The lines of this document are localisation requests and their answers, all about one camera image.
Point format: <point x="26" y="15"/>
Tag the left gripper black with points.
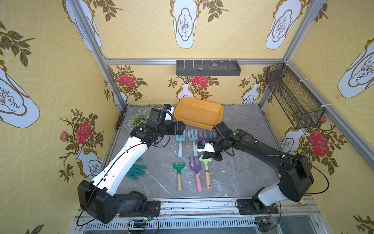
<point x="178" y="128"/>

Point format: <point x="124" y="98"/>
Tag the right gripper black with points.
<point x="213" y="152"/>

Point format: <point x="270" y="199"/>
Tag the blue cultivator yellow handle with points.
<point x="211" y="135"/>

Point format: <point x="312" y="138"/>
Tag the purple rake pink handle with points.
<point x="203" y="135"/>

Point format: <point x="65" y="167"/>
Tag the light blue hand rake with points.
<point x="193" y="137"/>
<point x="180" y="139"/>

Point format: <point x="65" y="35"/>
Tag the light green tool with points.
<point x="207" y="173"/>

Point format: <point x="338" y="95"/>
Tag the orange plastic storage box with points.
<point x="199" y="113"/>

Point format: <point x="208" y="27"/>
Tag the purple cultivator pink handle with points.
<point x="195" y="165"/>

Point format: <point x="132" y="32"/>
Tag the green rake wooden handle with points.
<point x="179" y="167"/>

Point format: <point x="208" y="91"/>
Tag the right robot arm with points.
<point x="294" y="171"/>

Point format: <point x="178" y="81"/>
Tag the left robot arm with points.
<point x="99" y="197"/>

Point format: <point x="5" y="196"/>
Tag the artificial green white plant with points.
<point x="140" y="118"/>

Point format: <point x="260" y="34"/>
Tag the teal garden glove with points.
<point x="136" y="171"/>

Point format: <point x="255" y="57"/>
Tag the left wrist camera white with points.
<point x="169" y="112"/>

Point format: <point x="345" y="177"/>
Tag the grey wall shelf tray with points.
<point x="208" y="67"/>

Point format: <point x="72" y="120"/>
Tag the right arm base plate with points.
<point x="248" y="207"/>

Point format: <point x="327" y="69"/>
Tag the black wire mesh basket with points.
<point x="300" y="105"/>

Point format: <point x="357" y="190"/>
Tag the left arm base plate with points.
<point x="150" y="208"/>

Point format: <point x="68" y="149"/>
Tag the yellow scoop wooden handle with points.
<point x="302" y="202"/>

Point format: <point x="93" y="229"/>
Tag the aluminium front rail frame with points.
<point x="210" y="215"/>

